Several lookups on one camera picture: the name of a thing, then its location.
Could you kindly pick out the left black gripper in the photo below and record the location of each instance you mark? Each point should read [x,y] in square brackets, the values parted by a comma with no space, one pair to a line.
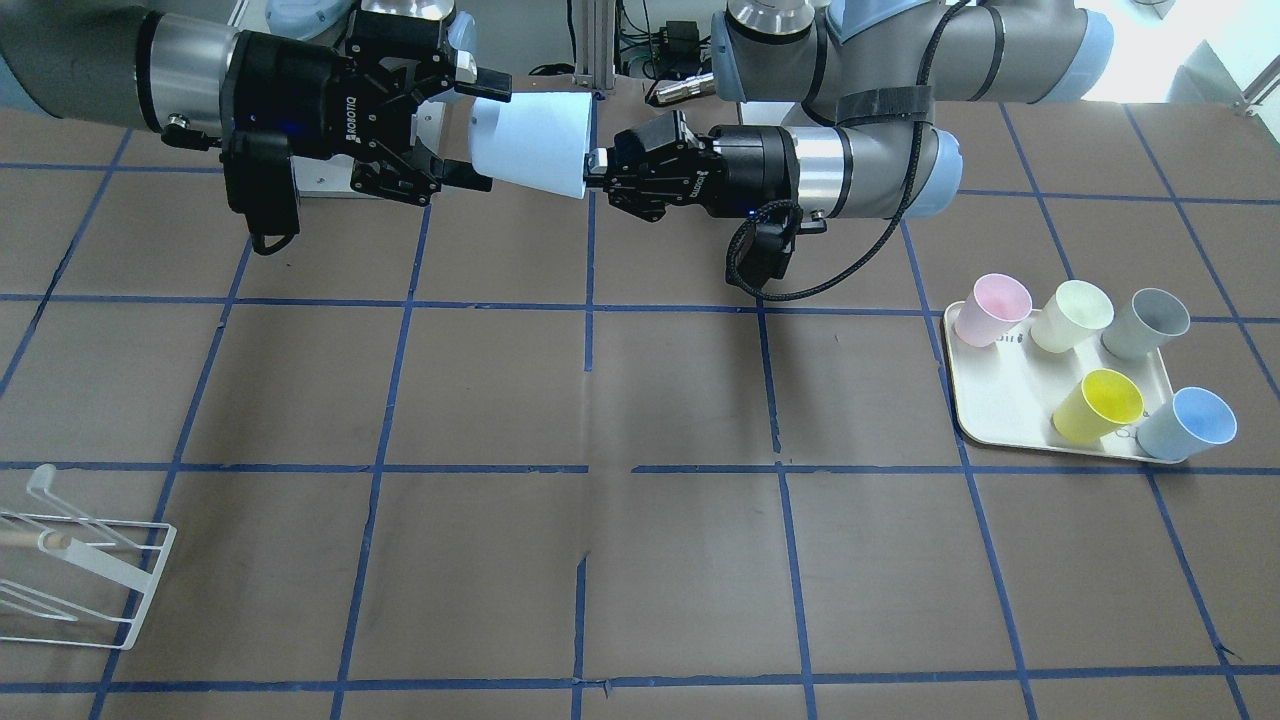
[752,168]

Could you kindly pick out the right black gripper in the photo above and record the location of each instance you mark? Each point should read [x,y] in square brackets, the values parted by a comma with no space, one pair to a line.
[290,90]

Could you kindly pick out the pale blue cup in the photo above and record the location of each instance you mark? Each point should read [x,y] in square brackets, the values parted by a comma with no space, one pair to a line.
[536,140]

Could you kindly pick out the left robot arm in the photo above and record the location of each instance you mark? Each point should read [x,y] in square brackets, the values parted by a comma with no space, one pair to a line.
[861,79]

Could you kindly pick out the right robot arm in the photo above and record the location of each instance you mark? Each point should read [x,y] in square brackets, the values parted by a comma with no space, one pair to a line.
[131,66]

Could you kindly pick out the pink cup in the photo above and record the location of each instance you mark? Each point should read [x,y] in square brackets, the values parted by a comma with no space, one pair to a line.
[996,304]

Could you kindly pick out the cream white cup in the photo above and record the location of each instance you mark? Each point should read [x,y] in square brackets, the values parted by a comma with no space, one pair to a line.
[1077,311]

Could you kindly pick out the yellow cup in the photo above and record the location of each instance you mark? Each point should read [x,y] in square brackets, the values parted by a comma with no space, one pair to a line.
[1104,400]

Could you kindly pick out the grey cup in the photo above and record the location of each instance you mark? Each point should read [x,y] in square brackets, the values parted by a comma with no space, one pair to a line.
[1150,320]

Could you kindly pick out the cream plastic tray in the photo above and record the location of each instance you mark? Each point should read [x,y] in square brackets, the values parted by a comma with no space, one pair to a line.
[1005,393]

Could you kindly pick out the aluminium frame post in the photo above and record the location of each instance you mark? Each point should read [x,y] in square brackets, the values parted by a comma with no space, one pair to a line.
[594,33]

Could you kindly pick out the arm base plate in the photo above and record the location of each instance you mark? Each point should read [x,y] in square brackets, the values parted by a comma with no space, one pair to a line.
[332,178]

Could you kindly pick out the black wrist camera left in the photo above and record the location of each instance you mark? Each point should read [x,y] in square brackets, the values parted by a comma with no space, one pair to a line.
[765,243]

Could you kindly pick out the white wire cup rack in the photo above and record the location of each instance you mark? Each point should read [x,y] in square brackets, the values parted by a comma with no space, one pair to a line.
[75,579]

